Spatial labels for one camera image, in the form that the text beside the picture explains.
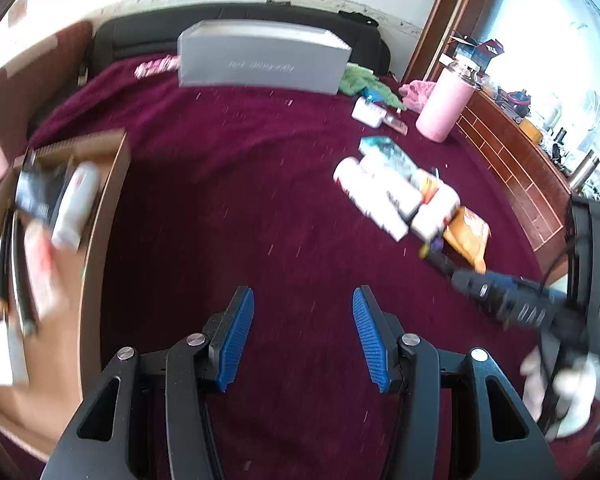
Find pink thermos flask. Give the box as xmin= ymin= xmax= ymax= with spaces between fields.
xmin=415 ymin=58 xmax=479 ymax=143

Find white bottle small label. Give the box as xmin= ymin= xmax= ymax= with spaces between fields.
xmin=52 ymin=160 xmax=100 ymax=252

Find white lotion bottle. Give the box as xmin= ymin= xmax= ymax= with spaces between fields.
xmin=360 ymin=155 xmax=422 ymax=223

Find black leather headboard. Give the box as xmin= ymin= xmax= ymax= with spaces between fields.
xmin=85 ymin=0 xmax=391 ymax=77

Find black marker green cap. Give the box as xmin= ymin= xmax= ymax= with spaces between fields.
xmin=418 ymin=244 xmax=458 ymax=278

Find cardboard tray box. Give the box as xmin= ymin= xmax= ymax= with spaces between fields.
xmin=0 ymin=129 xmax=131 ymax=462

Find yellow padded envelope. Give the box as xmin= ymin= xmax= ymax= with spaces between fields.
xmin=443 ymin=206 xmax=491 ymax=274

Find pink white hair tie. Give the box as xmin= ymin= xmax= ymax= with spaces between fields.
xmin=133 ymin=55 xmax=182 ymax=80

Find steel cup on sill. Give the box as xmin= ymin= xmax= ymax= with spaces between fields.
xmin=568 ymin=150 xmax=600 ymax=192

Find white gloved hand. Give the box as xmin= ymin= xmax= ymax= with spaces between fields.
xmin=518 ymin=344 xmax=600 ymax=438

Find white power adapter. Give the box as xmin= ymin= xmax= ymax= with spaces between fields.
xmin=0 ymin=321 xmax=29 ymax=387

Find blue small object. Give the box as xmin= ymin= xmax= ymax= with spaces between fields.
xmin=360 ymin=87 xmax=385 ymax=103

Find clear case orange item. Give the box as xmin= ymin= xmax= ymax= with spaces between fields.
xmin=23 ymin=220 xmax=65 ymax=320

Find white bottle red label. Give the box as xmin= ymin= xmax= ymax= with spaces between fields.
xmin=411 ymin=184 xmax=460 ymax=243

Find grey shoe box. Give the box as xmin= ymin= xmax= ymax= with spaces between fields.
xmin=178 ymin=21 xmax=351 ymax=96

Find books on sill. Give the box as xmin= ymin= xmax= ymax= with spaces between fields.
xmin=451 ymin=36 xmax=504 ymax=73

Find pink cloth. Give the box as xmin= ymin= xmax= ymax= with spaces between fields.
xmin=399 ymin=80 xmax=436 ymax=114

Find black marker purple cap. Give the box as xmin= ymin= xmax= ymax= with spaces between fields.
xmin=429 ymin=236 xmax=444 ymax=254

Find green cloth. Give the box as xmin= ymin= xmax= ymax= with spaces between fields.
xmin=338 ymin=63 xmax=405 ymax=110

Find teal tissue pack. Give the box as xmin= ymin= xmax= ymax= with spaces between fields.
xmin=358 ymin=136 xmax=418 ymax=180

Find white spray bottle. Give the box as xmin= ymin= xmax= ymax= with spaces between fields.
xmin=332 ymin=157 xmax=408 ymax=242

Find white charger on bed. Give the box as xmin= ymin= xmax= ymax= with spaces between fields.
xmin=351 ymin=96 xmax=387 ymax=129

